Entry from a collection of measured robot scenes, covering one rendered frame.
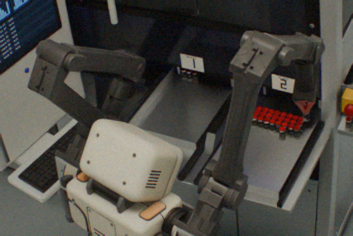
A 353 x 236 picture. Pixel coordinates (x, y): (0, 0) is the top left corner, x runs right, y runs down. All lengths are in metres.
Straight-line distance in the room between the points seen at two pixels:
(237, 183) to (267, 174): 0.59
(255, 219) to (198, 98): 0.63
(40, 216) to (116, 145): 1.85
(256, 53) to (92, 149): 0.49
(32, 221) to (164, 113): 1.22
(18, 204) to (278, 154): 1.67
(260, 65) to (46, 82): 0.50
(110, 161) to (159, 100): 0.90
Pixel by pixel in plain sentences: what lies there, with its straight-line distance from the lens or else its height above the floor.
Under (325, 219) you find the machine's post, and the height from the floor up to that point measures 0.40.
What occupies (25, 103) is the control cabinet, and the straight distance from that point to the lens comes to 2.64.
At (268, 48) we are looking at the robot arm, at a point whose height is 1.61.
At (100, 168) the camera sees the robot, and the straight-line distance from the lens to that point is 1.82.
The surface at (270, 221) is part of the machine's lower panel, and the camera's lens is 3.00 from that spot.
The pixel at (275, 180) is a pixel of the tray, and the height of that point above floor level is 0.88.
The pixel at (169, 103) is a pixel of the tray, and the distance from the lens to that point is 2.65.
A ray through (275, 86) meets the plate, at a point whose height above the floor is 1.00.
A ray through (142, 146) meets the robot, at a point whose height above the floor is 1.39.
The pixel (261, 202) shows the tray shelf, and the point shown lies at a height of 0.88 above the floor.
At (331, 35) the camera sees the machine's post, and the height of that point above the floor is 1.26.
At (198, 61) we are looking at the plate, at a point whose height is 1.03.
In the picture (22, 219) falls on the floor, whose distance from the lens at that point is 3.62.
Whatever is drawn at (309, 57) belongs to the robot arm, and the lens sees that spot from 1.96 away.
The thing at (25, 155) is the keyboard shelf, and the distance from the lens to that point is 2.72.
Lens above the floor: 2.56
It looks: 40 degrees down
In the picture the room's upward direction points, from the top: 8 degrees counter-clockwise
